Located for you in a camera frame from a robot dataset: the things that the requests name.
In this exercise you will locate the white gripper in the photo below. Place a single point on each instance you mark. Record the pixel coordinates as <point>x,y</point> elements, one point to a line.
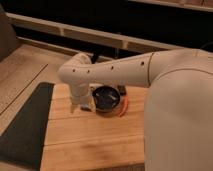
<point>80,95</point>

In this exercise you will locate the orange red pepper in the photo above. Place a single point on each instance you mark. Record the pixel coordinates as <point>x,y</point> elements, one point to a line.
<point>124,106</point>

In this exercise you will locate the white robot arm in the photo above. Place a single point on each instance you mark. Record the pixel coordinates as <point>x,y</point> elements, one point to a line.
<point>178,110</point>

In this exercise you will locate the dark round bowl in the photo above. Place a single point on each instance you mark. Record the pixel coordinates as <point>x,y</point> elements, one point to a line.
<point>106,98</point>

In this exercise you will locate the wooden folding table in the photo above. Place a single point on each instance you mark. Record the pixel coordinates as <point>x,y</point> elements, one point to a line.
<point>78,140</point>

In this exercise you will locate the black rectangular block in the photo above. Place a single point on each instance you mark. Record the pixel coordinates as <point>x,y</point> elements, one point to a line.
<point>122,90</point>

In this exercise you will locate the black table leg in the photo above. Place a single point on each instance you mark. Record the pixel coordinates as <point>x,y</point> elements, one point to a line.
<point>94,57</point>

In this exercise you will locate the dark floor mat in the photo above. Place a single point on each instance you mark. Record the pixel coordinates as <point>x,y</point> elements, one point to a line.
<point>23,140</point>

